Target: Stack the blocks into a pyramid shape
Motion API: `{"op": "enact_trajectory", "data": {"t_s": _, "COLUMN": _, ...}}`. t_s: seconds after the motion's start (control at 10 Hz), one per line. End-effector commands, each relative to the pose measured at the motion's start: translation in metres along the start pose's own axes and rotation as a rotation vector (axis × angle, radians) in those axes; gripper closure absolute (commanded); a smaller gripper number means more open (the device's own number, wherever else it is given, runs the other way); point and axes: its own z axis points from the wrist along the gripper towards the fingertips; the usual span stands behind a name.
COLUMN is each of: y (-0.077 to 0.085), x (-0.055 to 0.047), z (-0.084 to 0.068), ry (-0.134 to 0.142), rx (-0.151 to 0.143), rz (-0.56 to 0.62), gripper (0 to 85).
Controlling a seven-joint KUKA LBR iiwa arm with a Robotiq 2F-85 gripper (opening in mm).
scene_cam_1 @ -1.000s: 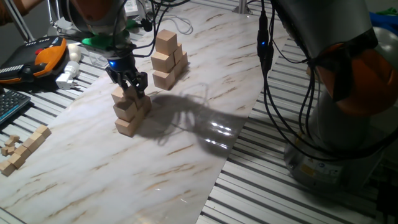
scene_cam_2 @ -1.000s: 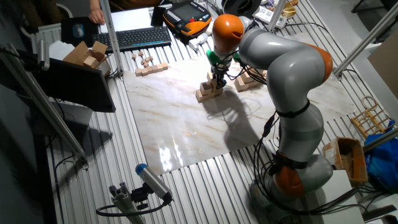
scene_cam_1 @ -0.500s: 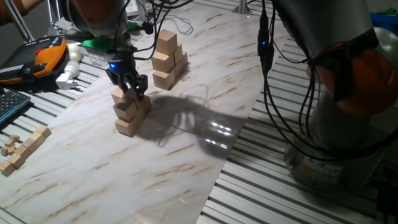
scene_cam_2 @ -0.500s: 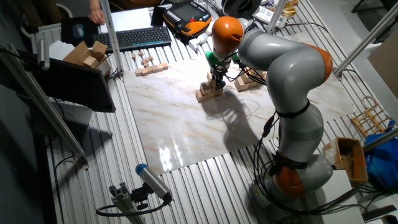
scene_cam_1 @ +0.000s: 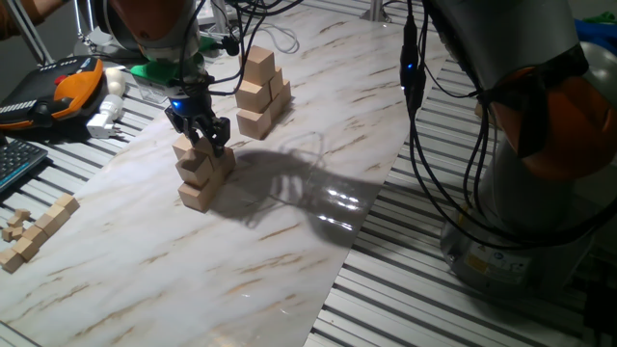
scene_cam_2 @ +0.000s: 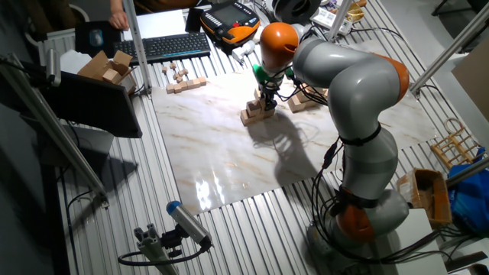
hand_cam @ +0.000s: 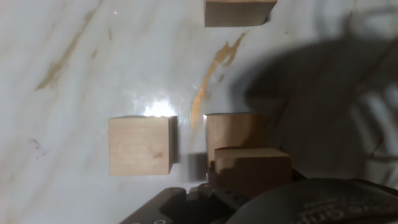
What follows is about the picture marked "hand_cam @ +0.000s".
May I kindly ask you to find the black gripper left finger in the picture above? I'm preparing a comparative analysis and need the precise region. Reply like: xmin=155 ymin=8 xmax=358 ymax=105
xmin=119 ymin=172 xmax=249 ymax=224

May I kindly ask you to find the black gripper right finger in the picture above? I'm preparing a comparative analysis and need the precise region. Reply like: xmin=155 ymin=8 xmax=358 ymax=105
xmin=291 ymin=169 xmax=308 ymax=183

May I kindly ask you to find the large wooden cube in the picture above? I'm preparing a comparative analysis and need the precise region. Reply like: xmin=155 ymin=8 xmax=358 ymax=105
xmin=203 ymin=112 xmax=267 ymax=162
xmin=213 ymin=147 xmax=293 ymax=198
xmin=108 ymin=114 xmax=178 ymax=177
xmin=204 ymin=0 xmax=278 ymax=28

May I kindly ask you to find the marble pattern mat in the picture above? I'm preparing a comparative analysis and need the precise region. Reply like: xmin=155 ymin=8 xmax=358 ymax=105
xmin=0 ymin=0 xmax=398 ymax=224

